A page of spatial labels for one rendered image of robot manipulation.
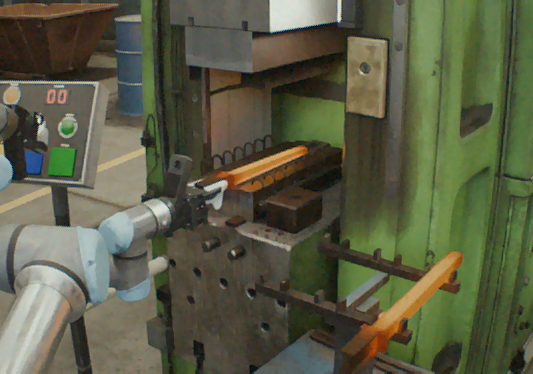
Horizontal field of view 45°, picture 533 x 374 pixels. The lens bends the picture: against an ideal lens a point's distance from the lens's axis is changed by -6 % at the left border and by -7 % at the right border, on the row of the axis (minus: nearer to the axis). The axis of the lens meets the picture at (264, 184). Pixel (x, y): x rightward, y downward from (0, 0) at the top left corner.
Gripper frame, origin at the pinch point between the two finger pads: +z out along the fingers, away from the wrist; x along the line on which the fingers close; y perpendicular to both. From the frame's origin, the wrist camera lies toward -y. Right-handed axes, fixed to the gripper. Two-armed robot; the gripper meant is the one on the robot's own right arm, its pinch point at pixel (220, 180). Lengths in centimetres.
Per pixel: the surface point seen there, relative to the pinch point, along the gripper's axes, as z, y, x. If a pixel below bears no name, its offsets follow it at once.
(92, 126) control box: -4.9, -8.1, -40.1
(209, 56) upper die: 2.4, -28.6, -4.7
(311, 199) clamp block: 9.5, 3.2, 19.3
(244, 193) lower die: 2.6, 2.8, 5.1
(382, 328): -31, 4, 59
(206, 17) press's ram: 2.4, -37.7, -5.4
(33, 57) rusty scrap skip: 341, 66, -579
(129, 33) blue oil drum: 298, 21, -358
